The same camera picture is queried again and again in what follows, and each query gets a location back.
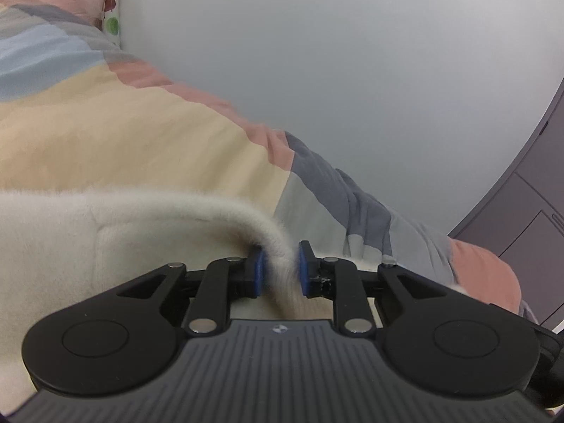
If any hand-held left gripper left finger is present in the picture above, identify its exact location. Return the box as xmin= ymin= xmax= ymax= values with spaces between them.
xmin=115 ymin=249 xmax=266 ymax=335

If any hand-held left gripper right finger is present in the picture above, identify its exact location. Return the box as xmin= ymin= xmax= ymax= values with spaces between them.
xmin=298 ymin=241 xmax=446 ymax=334

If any cream fleece garment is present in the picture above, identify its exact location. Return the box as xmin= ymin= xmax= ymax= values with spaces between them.
xmin=0 ymin=187 xmax=380 ymax=399

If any patchwork bed quilt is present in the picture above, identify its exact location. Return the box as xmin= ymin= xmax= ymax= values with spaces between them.
xmin=0 ymin=0 xmax=542 ymax=323

